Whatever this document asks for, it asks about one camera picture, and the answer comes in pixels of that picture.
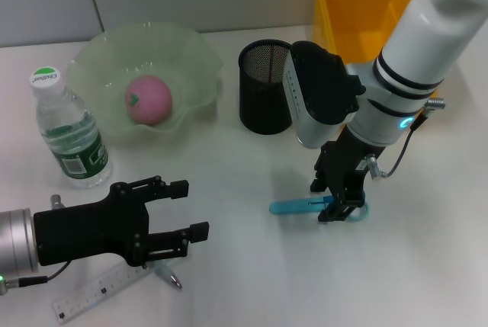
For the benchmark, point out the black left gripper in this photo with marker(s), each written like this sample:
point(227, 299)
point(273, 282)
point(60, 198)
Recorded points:
point(91, 228)

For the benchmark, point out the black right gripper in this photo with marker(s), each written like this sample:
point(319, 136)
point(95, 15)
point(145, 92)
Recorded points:
point(345, 163)

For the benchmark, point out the blue scissors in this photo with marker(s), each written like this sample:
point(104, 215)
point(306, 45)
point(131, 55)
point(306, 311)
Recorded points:
point(289, 207)

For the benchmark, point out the pink toy peach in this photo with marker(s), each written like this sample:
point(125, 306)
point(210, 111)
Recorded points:
point(150, 102)

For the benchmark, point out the clear water bottle green label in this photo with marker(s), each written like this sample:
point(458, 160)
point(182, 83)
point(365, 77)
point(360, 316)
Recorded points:
point(72, 144)

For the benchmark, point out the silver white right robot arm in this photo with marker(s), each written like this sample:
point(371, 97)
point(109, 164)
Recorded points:
point(419, 56)

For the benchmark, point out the grey silver pen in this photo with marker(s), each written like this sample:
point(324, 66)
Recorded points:
point(169, 277)

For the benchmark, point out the black mesh pen holder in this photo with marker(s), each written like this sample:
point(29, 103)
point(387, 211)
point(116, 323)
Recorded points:
point(259, 106)

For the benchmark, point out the transparent plastic ruler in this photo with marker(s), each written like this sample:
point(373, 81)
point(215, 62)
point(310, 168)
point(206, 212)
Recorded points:
point(95, 289)

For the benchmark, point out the translucent green wavy fruit plate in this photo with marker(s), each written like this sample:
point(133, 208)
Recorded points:
point(183, 60)

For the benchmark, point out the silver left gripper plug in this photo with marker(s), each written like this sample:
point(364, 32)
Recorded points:
point(56, 201)

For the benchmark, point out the yellow plastic bin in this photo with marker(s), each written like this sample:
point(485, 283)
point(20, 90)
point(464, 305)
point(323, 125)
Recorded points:
point(343, 7)

